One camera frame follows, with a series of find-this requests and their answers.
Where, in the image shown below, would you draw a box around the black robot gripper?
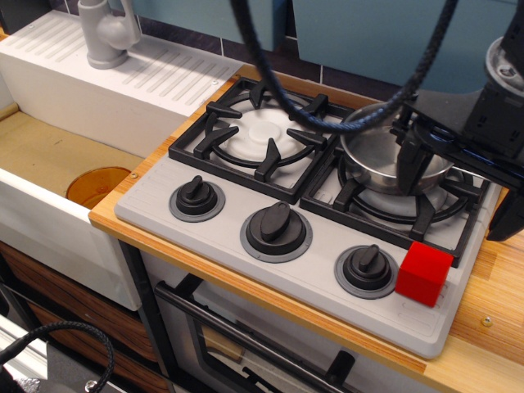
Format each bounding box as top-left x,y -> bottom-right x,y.
391,84 -> 523,241

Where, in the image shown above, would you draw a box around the red wooden cube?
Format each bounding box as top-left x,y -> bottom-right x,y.
395,242 -> 454,307

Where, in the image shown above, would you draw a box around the small stainless steel pan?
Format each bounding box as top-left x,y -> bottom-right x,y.
341,111 -> 453,196

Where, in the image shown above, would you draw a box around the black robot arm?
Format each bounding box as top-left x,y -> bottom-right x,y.
393,2 -> 523,242

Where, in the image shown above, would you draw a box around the black right stove knob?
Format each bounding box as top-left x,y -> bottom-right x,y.
334,244 -> 399,300

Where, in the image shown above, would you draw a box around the black stove knob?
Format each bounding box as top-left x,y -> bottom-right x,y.
334,244 -> 399,300
169,175 -> 226,223
240,201 -> 313,264

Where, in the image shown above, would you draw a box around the black middle stove knob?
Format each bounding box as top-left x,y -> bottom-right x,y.
240,201 -> 313,264

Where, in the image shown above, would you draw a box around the grey toy stove top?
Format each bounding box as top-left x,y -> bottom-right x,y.
114,76 -> 509,360

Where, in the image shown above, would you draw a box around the black left stove knob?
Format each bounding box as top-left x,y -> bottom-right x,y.
169,175 -> 226,223

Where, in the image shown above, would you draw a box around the black right burner grate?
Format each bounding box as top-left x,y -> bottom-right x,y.
300,143 -> 495,267

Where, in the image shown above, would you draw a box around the black burner grate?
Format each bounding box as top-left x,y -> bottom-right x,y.
169,78 -> 337,204
300,143 -> 495,267

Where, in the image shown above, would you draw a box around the black left burner grate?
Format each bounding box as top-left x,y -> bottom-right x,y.
169,78 -> 337,204

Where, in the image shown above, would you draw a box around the orange translucent plate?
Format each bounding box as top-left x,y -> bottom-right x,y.
65,166 -> 131,209

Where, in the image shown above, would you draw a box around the grey toy faucet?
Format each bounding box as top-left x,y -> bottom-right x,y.
78,0 -> 141,70

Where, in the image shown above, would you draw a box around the white toy sink unit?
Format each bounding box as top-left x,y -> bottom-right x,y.
1,11 -> 241,310

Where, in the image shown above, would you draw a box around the wood grain drawer fronts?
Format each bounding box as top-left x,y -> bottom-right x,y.
1,243 -> 172,392

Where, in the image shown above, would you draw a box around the oven door with black handle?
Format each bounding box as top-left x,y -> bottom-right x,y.
153,274 -> 431,392

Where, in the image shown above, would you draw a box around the black braided foreground cable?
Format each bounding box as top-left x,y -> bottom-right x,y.
0,321 -> 115,393

